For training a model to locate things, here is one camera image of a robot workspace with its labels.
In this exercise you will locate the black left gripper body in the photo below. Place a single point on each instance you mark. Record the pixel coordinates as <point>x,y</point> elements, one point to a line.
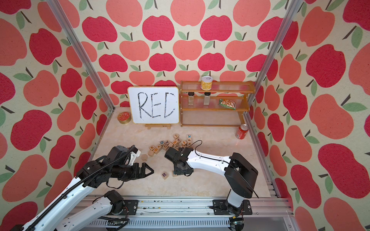
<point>128,172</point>

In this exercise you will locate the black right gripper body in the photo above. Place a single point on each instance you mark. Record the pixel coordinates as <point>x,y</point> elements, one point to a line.
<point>178,171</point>

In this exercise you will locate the wooden block letter R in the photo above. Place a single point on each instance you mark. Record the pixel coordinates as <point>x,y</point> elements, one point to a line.
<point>165,175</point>

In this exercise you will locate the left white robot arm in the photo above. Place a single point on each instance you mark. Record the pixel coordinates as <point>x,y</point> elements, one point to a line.
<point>118,164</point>

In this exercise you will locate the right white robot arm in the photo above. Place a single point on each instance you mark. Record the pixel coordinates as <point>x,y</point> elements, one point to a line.
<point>240,174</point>

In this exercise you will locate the wooden whiteboard easel stand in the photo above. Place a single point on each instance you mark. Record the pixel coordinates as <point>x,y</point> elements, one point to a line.
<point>150,126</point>

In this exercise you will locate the red gold round tin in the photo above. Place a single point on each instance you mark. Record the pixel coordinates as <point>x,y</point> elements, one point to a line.
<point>124,118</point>

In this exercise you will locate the left glass spice shaker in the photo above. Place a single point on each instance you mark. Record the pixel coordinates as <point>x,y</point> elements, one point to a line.
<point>191,98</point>

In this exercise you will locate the glass spice shaker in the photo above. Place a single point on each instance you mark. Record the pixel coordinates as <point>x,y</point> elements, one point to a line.
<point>191,98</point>
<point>207,97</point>

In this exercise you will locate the wooden two-tier shelf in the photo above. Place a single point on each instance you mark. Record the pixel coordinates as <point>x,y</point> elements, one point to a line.
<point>214,115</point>

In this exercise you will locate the yellow framed whiteboard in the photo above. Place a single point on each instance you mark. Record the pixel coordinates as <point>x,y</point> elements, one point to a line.
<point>154,105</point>

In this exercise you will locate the red soda can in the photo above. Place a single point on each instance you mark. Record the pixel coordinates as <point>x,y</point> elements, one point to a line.
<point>242,131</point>

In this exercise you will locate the right glass spice shaker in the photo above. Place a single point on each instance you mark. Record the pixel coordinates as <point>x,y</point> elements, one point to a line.
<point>207,97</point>

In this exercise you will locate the green snack packet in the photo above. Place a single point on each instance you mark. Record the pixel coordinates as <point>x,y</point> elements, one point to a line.
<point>228,104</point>

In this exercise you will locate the yellow white-lidded can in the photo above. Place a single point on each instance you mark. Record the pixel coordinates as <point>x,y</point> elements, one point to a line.
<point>206,83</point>

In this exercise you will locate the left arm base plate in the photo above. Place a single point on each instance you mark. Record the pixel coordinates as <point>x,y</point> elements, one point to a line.
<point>125,208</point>

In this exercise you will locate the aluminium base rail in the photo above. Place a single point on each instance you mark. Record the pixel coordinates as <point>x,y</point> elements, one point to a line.
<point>198,214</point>

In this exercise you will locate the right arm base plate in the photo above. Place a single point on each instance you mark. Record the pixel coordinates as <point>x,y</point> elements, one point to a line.
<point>222,207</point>

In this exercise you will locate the aluminium corner post left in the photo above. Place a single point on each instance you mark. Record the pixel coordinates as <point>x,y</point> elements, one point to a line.
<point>80,51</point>

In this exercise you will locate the aluminium corner post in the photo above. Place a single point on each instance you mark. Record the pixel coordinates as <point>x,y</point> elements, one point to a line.
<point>80,51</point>
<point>291,12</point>

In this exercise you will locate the aluminium corner post right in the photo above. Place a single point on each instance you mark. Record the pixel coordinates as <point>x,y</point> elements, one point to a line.
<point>291,12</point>

